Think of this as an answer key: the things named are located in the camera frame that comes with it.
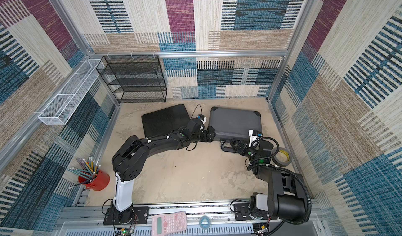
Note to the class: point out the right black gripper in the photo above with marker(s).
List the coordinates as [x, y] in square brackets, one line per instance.
[239, 145]

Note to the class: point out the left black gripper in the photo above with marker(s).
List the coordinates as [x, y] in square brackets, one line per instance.
[207, 134]

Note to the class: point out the grey poker case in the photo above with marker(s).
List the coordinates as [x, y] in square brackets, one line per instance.
[233, 124]

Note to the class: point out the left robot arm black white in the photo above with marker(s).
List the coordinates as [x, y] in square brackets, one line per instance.
[130, 159]

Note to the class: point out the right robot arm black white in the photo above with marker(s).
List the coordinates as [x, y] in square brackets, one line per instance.
[288, 197]

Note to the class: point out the black poker case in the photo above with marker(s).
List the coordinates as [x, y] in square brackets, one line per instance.
[162, 122]

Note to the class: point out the grey yellow tape roll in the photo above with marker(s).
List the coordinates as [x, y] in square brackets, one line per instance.
[283, 158]

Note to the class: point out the blue tape roll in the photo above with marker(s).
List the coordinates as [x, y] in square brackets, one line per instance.
[204, 222]

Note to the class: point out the pink calculator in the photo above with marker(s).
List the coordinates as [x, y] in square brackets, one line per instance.
[165, 224]

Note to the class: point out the red pencil cup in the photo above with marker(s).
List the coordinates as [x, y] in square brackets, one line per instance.
[89, 174]

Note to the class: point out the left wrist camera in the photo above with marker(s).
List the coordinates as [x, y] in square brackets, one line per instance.
[202, 118]

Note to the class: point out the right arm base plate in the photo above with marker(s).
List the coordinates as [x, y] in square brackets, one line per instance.
[243, 212]

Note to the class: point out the black wire mesh shelf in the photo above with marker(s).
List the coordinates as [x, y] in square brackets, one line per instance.
[133, 78]

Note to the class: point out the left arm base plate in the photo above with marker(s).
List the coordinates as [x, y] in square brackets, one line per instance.
[131, 216]

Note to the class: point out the white wire mesh basket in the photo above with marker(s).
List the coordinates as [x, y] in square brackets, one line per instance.
[64, 104]

